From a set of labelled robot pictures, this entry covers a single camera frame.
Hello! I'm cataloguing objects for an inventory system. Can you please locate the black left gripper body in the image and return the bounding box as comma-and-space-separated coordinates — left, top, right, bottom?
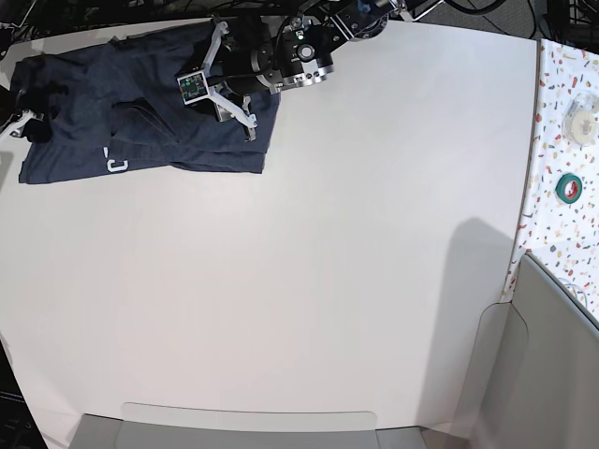
207, 27, 281, 95

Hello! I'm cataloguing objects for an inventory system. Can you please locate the dark blue t-shirt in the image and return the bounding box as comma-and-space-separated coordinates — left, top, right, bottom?
10, 23, 280, 184

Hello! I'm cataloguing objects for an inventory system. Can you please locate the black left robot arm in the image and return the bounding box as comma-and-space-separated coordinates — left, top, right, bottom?
207, 0, 412, 95

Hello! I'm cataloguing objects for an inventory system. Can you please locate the grey bin front edge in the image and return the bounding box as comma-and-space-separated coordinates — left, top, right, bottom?
70, 402, 425, 448

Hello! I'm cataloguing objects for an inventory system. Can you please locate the clear tape spool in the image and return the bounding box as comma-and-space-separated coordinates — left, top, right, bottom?
562, 93, 598, 147

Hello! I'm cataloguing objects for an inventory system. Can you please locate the green tape roll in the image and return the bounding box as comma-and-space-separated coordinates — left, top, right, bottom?
555, 173, 583, 205

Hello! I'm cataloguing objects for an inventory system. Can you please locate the terrazzo patterned side board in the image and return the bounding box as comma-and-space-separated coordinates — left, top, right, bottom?
502, 39, 598, 315

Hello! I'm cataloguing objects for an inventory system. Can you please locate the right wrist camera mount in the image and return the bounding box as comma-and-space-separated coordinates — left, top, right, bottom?
0, 109, 44, 143

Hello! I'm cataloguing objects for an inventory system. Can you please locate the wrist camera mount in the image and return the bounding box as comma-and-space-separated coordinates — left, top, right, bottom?
176, 19, 257, 142
0, 109, 44, 143

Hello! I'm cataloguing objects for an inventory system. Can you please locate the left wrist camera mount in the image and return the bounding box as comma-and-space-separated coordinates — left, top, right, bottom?
176, 19, 257, 142

